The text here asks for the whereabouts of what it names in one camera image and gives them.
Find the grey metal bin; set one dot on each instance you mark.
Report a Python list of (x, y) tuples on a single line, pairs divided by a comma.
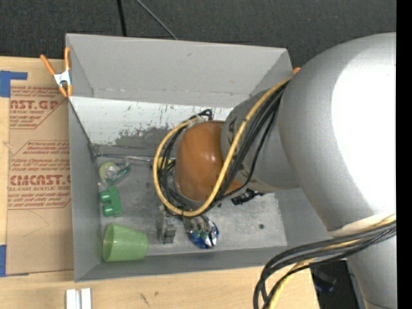
[(135, 72)]

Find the brown cardboard board red print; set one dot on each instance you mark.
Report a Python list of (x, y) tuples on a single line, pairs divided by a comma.
[(35, 159)]

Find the green plastic cup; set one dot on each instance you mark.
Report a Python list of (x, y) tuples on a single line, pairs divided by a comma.
[(126, 243)]

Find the shiny blue foil packet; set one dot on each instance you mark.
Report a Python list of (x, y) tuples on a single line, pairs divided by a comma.
[(206, 238)]

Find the black cylinder on white bracket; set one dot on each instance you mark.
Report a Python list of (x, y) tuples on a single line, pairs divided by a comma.
[(243, 197)]

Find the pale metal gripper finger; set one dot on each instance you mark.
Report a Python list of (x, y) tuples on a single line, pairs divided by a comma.
[(170, 232), (160, 224)]

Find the clear green tape dispenser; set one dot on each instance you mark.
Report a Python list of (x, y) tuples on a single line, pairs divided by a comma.
[(112, 172)]

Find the green toy binoculars block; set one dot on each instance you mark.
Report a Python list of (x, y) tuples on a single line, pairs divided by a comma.
[(111, 201)]

